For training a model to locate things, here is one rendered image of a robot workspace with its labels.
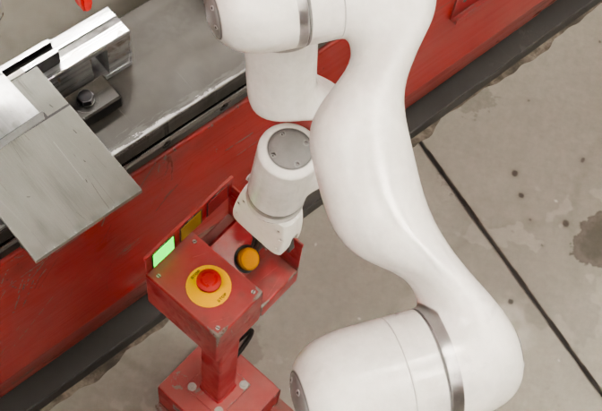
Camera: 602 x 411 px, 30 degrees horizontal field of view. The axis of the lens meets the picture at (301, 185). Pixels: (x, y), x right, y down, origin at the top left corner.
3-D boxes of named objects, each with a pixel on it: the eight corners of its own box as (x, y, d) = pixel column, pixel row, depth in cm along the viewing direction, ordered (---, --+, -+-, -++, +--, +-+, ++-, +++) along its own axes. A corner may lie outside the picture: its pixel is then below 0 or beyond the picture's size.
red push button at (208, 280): (209, 303, 176) (209, 295, 173) (190, 287, 177) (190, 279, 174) (226, 286, 178) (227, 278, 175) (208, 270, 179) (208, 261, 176)
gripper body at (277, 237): (231, 189, 159) (225, 219, 169) (284, 236, 158) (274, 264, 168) (266, 156, 162) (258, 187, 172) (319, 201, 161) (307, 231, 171)
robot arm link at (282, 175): (296, 153, 161) (237, 174, 158) (311, 109, 149) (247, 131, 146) (322, 202, 158) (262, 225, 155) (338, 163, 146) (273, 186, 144)
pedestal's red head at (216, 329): (217, 363, 184) (219, 324, 168) (147, 301, 188) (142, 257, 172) (296, 280, 192) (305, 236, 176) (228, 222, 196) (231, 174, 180)
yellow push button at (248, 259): (243, 274, 187) (248, 275, 185) (229, 257, 186) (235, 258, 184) (258, 259, 189) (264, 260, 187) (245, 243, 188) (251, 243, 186)
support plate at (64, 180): (36, 264, 154) (35, 261, 153) (-68, 132, 162) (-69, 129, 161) (142, 192, 160) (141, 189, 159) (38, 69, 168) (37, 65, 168)
